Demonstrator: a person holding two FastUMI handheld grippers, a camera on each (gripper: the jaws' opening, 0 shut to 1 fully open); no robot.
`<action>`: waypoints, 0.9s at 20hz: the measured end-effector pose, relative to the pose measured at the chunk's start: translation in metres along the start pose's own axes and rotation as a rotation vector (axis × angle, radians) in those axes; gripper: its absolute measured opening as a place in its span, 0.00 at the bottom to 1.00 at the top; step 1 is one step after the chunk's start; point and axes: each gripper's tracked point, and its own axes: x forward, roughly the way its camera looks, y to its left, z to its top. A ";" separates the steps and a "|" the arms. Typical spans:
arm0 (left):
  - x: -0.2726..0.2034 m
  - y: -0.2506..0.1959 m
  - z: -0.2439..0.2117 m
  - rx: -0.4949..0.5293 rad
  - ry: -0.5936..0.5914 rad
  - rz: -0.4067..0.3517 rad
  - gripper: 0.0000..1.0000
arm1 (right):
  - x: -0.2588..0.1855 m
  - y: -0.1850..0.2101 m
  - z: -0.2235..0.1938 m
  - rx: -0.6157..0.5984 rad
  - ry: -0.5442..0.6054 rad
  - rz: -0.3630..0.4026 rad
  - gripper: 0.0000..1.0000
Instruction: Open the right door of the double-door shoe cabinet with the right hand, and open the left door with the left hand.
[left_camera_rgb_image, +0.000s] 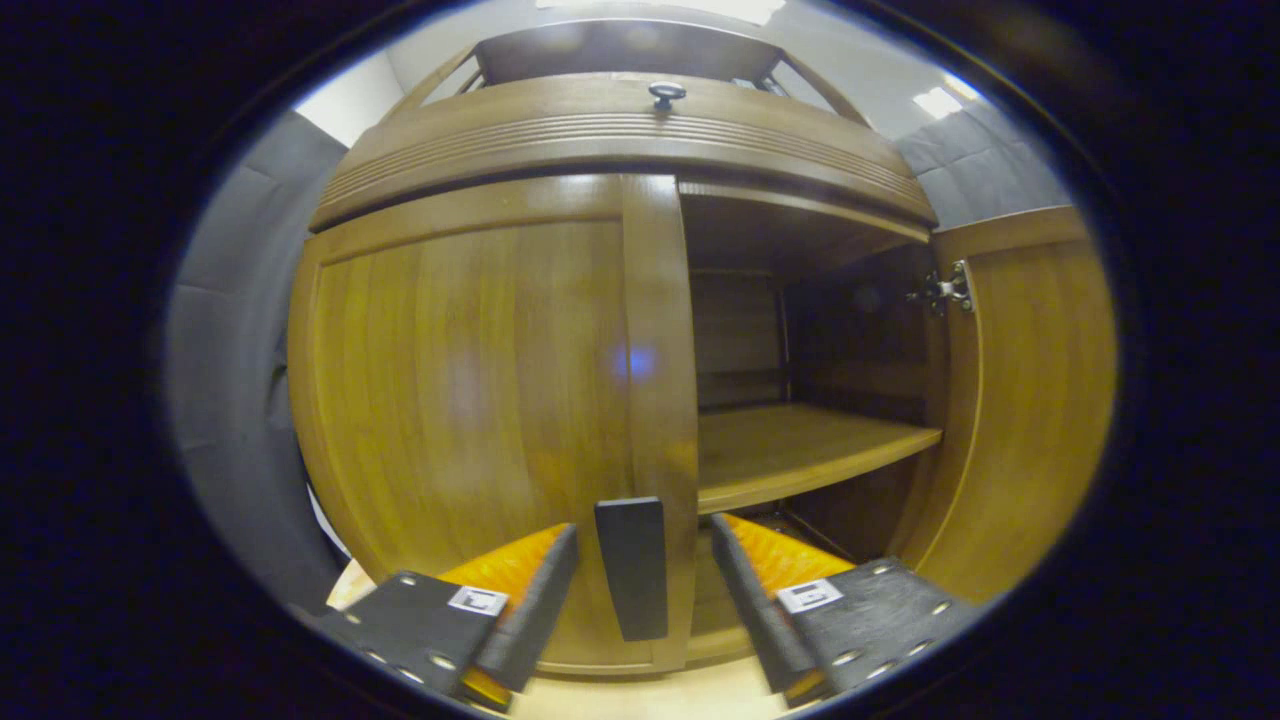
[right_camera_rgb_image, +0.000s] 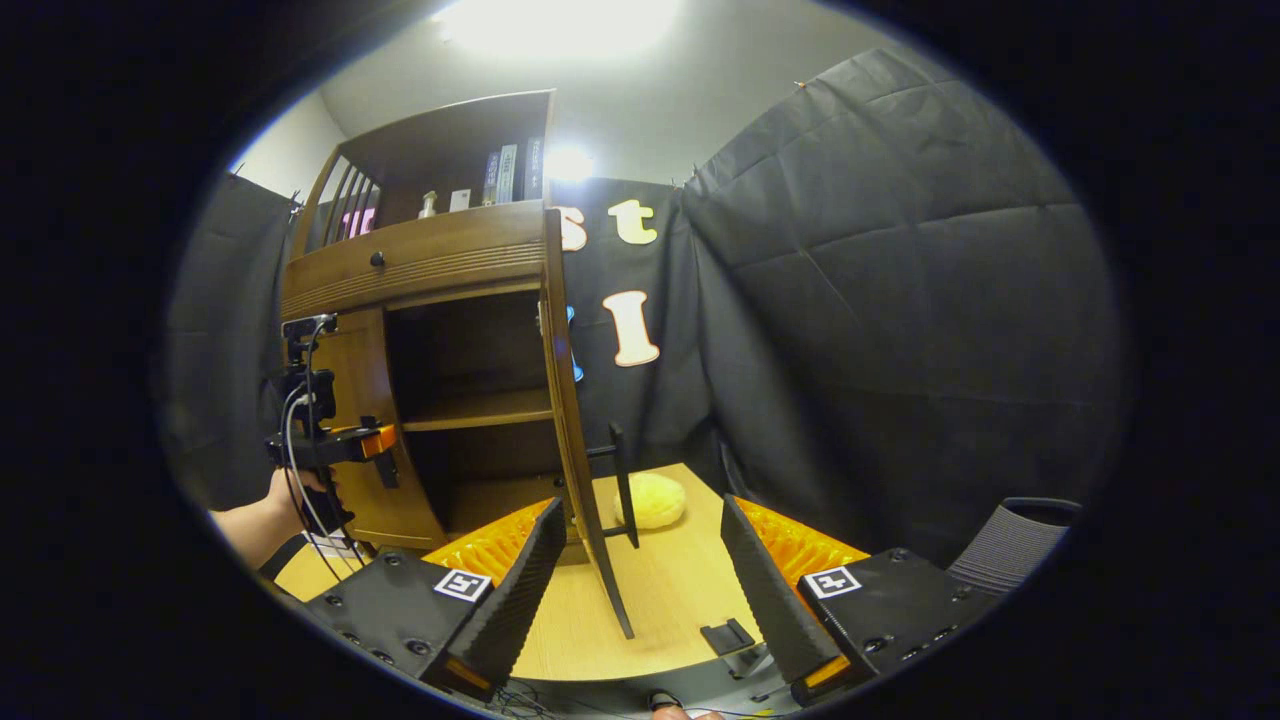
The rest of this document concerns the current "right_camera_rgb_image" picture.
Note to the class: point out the small pale figurine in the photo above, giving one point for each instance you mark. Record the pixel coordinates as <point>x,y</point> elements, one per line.
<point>428,207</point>

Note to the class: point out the blue book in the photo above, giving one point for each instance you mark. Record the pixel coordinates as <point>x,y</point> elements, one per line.
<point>492,178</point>

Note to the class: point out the wooden double-door shoe cabinet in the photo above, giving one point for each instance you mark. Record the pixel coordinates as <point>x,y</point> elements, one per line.
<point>450,350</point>

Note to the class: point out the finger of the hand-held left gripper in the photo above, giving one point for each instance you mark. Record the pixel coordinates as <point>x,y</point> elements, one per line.
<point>378,440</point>

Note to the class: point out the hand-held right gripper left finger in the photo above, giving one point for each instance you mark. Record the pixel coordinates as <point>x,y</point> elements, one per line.
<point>520,600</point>

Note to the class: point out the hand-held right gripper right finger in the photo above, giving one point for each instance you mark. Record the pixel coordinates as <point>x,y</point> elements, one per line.
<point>765,600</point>

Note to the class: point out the small white box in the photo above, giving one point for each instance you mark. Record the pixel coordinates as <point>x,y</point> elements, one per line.
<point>460,200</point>

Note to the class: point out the wooden cabinet drawer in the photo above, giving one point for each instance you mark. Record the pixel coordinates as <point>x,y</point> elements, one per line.
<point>440,250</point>

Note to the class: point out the wooden shoe cabinet door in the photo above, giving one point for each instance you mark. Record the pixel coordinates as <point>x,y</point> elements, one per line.
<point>365,370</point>
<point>565,420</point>

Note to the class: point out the light grey book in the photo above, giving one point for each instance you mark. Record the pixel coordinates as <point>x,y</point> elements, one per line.
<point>508,174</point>

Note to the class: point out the yellow plush ball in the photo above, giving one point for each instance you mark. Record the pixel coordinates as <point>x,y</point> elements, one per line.
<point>655,502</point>

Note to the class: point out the wooden inner shelf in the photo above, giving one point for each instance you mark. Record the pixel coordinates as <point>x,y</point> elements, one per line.
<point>480,408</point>

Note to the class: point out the small black bracket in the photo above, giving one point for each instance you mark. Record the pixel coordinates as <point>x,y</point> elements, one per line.
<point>728,635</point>

